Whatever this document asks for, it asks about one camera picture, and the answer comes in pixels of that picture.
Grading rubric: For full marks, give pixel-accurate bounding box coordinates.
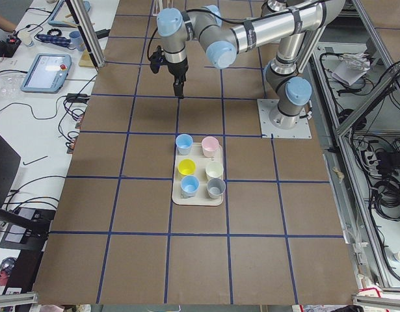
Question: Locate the blue plaid cloth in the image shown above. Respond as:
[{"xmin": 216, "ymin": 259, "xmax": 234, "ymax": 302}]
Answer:
[{"xmin": 34, "ymin": 34, "xmax": 71, "ymax": 48}]

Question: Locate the blue teach pendant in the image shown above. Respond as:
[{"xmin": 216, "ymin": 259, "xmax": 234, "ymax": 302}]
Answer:
[
  {"xmin": 47, "ymin": 1, "xmax": 76, "ymax": 27},
  {"xmin": 20, "ymin": 53, "xmax": 72, "ymax": 94}
]

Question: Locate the pink plastic cup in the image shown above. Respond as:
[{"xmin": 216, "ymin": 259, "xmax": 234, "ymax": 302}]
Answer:
[{"xmin": 201, "ymin": 136, "xmax": 220, "ymax": 158}]

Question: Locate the near blue teach pendant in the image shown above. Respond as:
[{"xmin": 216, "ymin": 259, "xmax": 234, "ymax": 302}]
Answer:
[{"xmin": 20, "ymin": 53, "xmax": 72, "ymax": 94}]

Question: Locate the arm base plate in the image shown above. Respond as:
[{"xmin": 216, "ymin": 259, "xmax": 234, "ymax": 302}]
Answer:
[{"xmin": 257, "ymin": 99, "xmax": 312, "ymax": 139}]

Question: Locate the white paper cup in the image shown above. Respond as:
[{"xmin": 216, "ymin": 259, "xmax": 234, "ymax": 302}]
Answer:
[{"xmin": 18, "ymin": 29, "xmax": 34, "ymax": 47}]

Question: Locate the blue cup back of tray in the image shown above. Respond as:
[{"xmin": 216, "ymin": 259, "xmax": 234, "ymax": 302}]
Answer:
[{"xmin": 175, "ymin": 133, "xmax": 193, "ymax": 155}]

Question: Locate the grey plastic cup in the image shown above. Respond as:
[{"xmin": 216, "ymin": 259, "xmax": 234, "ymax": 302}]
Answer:
[{"xmin": 206, "ymin": 178, "xmax": 226, "ymax": 199}]

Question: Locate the cream plastic tray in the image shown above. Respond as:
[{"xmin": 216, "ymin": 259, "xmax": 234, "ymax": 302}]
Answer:
[{"xmin": 171, "ymin": 142, "xmax": 225, "ymax": 207}]

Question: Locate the blue cup on desk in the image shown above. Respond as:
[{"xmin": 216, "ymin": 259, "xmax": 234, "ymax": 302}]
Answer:
[{"xmin": 69, "ymin": 31, "xmax": 85, "ymax": 52}]

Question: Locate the blue cup front of tray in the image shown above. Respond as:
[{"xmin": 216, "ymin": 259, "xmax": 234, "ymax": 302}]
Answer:
[{"xmin": 180, "ymin": 175, "xmax": 200, "ymax": 198}]

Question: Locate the yellow plastic cup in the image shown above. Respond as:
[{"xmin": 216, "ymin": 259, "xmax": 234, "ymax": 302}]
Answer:
[{"xmin": 177, "ymin": 159, "xmax": 196, "ymax": 177}]

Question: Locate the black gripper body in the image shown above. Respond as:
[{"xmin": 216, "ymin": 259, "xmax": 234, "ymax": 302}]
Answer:
[{"xmin": 164, "ymin": 48, "xmax": 189, "ymax": 77}]

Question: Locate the aluminium frame post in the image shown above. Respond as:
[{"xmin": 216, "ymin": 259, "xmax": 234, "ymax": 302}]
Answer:
[{"xmin": 66, "ymin": 0, "xmax": 105, "ymax": 69}]

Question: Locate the blue cup of tray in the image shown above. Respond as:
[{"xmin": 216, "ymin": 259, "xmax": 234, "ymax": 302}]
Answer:
[
  {"xmin": 180, "ymin": 175, "xmax": 200, "ymax": 198},
  {"xmin": 175, "ymin": 133, "xmax": 193, "ymax": 155}
]

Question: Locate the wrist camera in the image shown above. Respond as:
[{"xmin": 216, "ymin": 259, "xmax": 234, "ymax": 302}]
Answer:
[{"xmin": 149, "ymin": 45, "xmax": 165, "ymax": 74}]

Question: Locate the white wire cup rack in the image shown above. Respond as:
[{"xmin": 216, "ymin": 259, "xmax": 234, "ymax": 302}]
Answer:
[{"xmin": 152, "ymin": 0, "xmax": 174, "ymax": 16}]

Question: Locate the pale green plastic cup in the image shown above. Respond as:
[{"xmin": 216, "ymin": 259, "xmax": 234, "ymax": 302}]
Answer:
[{"xmin": 206, "ymin": 161, "xmax": 224, "ymax": 181}]

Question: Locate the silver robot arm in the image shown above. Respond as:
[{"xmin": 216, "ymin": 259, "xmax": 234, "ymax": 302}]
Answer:
[{"xmin": 147, "ymin": 1, "xmax": 345, "ymax": 130}]

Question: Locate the far blue teach pendant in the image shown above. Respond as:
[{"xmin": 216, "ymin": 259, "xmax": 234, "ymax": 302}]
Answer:
[{"xmin": 47, "ymin": 1, "xmax": 76, "ymax": 27}]

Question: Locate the black power adapter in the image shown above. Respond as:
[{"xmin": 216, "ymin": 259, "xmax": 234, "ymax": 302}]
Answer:
[{"xmin": 96, "ymin": 29, "xmax": 110, "ymax": 39}]

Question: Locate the wooden mug tree stand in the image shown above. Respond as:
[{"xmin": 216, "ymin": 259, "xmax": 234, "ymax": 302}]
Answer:
[{"xmin": 67, "ymin": 4, "xmax": 105, "ymax": 70}]

